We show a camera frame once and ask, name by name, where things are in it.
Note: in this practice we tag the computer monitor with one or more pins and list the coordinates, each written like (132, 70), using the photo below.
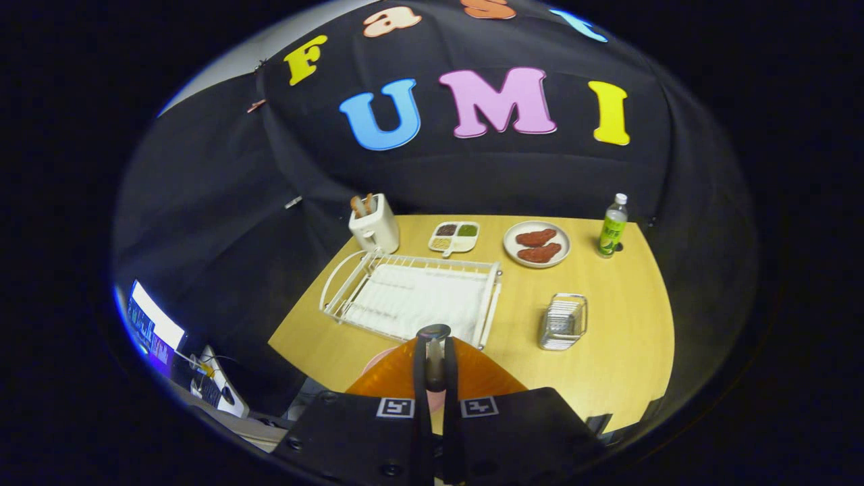
(154, 322)

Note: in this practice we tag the white toaster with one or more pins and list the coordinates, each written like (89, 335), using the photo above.
(378, 233)

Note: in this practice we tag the white plate with meat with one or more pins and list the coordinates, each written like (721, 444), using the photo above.
(509, 246)

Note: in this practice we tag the white sectioned grain tray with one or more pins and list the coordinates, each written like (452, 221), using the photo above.
(453, 237)

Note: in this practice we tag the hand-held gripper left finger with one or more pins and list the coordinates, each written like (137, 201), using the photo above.
(422, 418)

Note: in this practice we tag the red-brown meat piece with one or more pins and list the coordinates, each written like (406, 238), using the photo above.
(540, 253)
(536, 237)

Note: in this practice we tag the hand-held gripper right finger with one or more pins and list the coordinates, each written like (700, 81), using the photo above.
(451, 432)

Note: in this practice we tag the brown toast slice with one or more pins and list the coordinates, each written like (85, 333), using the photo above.
(369, 202)
(357, 206)

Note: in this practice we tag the green label drink bottle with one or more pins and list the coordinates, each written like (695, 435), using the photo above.
(612, 233)

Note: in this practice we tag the pink cloth clip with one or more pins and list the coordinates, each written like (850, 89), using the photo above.
(256, 106)

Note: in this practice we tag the silver cloth clip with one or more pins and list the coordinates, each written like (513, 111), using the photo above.
(293, 202)

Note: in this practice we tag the white dish rack mat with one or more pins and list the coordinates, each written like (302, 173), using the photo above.
(418, 300)

